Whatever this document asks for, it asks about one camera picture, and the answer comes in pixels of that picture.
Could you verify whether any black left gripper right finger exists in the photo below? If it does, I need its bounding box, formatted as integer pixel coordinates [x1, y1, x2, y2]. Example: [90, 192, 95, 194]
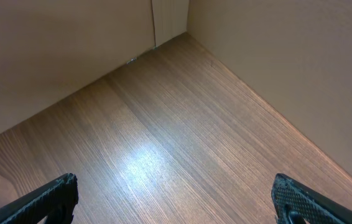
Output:
[271, 173, 352, 224]

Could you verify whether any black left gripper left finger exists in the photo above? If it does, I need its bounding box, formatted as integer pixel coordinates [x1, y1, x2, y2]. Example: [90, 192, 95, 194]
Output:
[0, 173, 78, 224]

